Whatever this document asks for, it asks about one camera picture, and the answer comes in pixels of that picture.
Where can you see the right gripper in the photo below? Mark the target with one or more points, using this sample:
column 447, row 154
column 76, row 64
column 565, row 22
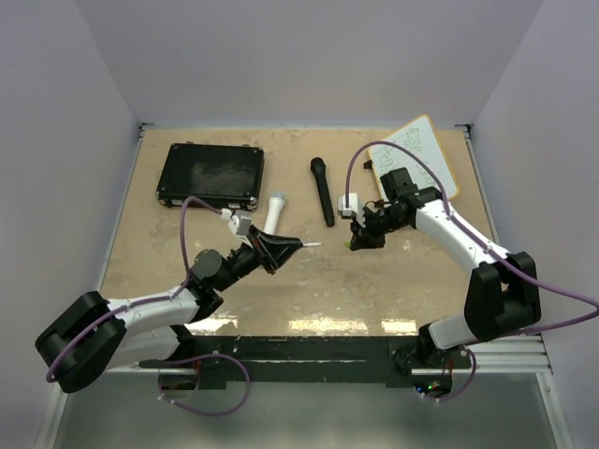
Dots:
column 372, row 241

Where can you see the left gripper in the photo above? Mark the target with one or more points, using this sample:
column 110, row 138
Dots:
column 270, row 249

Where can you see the yellow framed whiteboard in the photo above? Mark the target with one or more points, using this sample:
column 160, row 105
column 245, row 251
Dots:
column 418, row 138

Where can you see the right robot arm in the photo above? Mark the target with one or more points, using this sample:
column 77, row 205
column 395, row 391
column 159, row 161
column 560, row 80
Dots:
column 501, row 297

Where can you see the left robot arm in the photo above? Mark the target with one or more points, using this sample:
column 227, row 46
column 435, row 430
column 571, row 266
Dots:
column 95, row 334

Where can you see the white microphone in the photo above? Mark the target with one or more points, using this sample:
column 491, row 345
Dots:
column 275, row 206

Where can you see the black case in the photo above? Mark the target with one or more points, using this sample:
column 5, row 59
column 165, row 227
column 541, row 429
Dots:
column 224, row 176

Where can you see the black microphone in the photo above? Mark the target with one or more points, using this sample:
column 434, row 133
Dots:
column 318, row 168

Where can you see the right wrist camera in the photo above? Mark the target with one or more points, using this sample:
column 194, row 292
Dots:
column 349, row 206

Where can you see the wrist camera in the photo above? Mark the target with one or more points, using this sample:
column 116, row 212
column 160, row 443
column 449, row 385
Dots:
column 349, row 206
column 238, row 222

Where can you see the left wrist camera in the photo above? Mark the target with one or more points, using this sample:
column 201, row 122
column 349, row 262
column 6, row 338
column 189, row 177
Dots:
column 238, row 222

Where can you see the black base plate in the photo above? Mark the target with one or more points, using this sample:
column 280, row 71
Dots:
column 391, row 361

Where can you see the aluminium table frame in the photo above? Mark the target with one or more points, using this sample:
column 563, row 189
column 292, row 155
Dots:
column 325, row 291

